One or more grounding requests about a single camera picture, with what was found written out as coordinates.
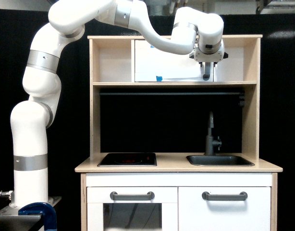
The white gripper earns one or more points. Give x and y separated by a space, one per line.
215 56

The grey microwave door handle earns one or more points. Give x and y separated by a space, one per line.
207 73

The white microwave door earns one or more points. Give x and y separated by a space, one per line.
151 62

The white cabinet door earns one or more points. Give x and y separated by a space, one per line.
197 214

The white oven door with window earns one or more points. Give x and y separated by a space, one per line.
159 214

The blue tape piece bottom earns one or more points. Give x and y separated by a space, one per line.
159 78

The grey toy faucet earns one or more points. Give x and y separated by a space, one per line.
210 141

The grey toy sink basin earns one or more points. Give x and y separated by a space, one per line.
218 160

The black toy stovetop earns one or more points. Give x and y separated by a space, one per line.
129 160

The blue C-clamp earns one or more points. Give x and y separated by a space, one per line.
45 210

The black hanging rail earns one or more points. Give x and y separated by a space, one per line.
169 93

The wooden toy kitchen frame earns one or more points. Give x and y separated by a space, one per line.
112 66

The grey cabinet door handle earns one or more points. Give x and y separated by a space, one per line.
242 196

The grey oven door handle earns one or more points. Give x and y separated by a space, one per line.
132 197

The silver cable connector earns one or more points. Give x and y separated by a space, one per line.
6 194

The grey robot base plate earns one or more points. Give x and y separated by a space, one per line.
11 210

